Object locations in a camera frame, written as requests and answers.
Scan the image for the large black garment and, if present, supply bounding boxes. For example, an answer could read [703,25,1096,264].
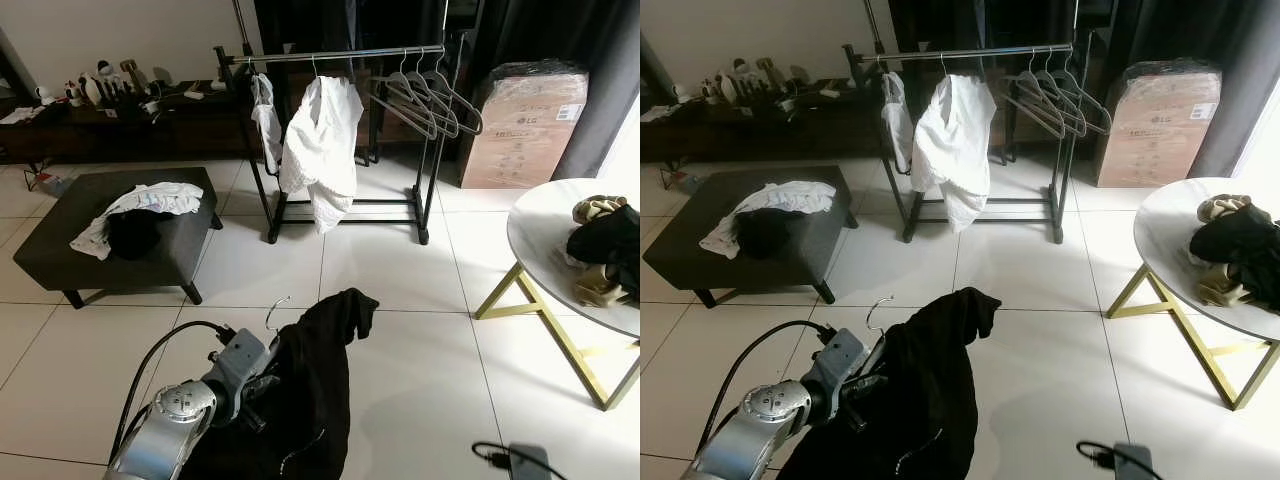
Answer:
[178,288,379,480]
[775,287,1003,480]

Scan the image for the white printed garment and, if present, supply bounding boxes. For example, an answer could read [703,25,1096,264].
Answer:
[700,180,836,261]
[70,183,205,261]

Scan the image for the dark grey ottoman bench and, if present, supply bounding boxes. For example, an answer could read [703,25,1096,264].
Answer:
[12,167,223,309]
[642,180,858,309]

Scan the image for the black garment with blue label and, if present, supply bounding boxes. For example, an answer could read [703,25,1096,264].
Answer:
[735,210,801,261]
[105,212,169,261]

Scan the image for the white quilted shirt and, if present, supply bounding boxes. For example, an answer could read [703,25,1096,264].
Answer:
[278,75,365,235]
[910,73,998,235]

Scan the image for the small white top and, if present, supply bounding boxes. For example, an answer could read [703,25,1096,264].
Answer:
[250,72,285,177]
[880,72,916,177]

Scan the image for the beige crumpled garment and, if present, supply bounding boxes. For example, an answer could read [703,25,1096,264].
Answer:
[573,268,633,307]
[572,195,629,225]
[1198,265,1261,309]
[1197,193,1256,223]

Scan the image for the dark wooden low console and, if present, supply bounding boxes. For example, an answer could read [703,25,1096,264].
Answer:
[0,78,261,166]
[640,78,891,166]

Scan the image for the black crumpled garment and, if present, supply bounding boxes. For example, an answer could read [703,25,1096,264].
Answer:
[1188,205,1280,311]
[566,205,640,301]

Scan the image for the round white gold-legged table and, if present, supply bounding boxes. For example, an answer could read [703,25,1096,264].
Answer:
[470,178,640,413]
[1105,178,1280,413]

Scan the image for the black metal clothes rack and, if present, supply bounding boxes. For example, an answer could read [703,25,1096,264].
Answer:
[842,0,1096,246]
[213,0,471,246]

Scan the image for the wrapped brown cardboard box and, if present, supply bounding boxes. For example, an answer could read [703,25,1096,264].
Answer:
[458,60,590,191]
[1092,60,1223,189]

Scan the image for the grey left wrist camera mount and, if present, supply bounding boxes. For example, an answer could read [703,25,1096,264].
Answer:
[800,328,871,416]
[205,328,281,421]

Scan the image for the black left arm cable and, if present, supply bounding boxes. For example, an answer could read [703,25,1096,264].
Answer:
[727,320,836,451]
[112,320,238,461]

